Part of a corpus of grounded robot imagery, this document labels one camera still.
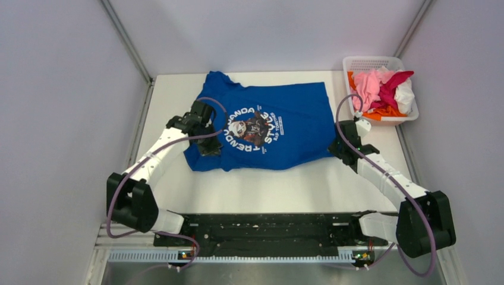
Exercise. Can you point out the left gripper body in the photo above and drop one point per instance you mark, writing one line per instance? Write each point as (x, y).
(207, 127)

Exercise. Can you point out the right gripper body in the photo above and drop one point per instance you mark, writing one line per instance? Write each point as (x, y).
(336, 148)

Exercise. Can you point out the blue printed t-shirt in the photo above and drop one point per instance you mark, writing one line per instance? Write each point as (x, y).
(265, 127)

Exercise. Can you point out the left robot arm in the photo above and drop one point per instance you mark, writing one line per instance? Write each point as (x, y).
(130, 200)

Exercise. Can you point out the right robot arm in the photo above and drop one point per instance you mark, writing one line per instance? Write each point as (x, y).
(423, 219)

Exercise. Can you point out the orange t-shirt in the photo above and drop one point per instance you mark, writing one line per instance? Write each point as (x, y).
(380, 113)

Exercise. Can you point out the pink t-shirt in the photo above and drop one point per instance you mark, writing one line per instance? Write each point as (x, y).
(367, 85)

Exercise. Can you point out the magenta t-shirt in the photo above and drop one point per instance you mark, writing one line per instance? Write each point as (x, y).
(387, 90)

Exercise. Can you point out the white t-shirt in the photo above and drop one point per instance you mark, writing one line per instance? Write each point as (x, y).
(404, 97)

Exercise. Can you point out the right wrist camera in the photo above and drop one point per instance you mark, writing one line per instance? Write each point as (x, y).
(363, 126)

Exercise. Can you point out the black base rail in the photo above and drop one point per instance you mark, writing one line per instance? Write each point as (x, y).
(284, 235)

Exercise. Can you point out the left corner aluminium post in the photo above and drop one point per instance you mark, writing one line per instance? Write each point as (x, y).
(125, 40)

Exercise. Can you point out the corner aluminium post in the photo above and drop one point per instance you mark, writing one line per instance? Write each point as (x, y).
(413, 27)
(125, 40)

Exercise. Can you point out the right corner aluminium post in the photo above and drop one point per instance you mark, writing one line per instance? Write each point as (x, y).
(413, 27)

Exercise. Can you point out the white slotted cable duct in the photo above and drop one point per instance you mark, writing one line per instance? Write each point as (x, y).
(180, 257)

